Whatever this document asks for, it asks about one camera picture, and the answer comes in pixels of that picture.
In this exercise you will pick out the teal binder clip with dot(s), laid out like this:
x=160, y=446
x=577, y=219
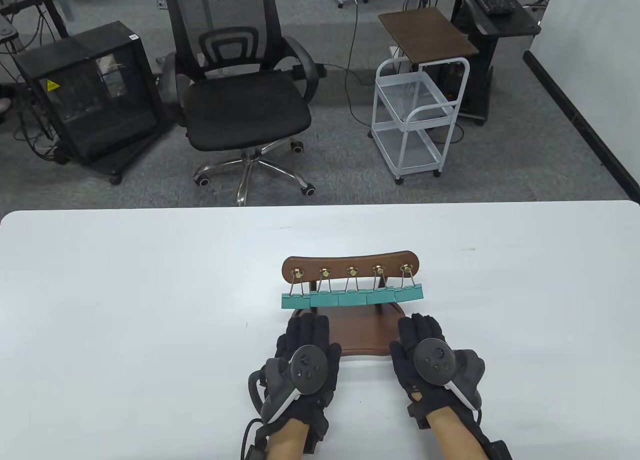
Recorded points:
x=352, y=298
x=295, y=301
x=381, y=296
x=410, y=293
x=324, y=299

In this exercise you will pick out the black glass computer case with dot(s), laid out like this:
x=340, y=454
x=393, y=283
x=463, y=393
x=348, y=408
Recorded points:
x=90, y=95

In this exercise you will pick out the black power strip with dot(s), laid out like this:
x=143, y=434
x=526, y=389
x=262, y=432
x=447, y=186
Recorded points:
x=322, y=71

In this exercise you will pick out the person's left forearm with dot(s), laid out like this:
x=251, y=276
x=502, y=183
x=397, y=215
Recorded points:
x=286, y=445

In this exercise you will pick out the person's left hand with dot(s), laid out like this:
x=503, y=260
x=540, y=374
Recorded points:
x=310, y=330

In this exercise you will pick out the brown wooden side table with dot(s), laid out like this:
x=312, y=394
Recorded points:
x=425, y=32

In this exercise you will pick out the person's right forearm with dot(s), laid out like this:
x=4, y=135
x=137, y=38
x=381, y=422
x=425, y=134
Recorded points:
x=457, y=437

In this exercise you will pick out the black desktop tower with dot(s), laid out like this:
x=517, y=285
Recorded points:
x=456, y=82

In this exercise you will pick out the brown wooden key rack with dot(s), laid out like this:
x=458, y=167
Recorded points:
x=350, y=260

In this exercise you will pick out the black wheeled computer stand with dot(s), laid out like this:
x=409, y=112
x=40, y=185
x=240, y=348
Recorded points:
x=130, y=155

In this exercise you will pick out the black computer desk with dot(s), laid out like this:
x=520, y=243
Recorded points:
x=515, y=22

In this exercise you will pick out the black VR controller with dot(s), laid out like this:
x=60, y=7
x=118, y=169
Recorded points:
x=307, y=370
x=435, y=360

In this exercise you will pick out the white power strip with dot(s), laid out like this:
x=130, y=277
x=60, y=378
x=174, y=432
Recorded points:
x=46, y=147

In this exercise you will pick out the person's right hand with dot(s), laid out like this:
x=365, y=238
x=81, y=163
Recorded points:
x=415, y=330

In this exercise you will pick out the white desk leg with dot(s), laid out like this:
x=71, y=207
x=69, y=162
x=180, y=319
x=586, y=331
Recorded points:
x=64, y=0

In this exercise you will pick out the black mesh office chair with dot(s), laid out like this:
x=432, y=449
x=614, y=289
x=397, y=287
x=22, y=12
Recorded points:
x=245, y=110

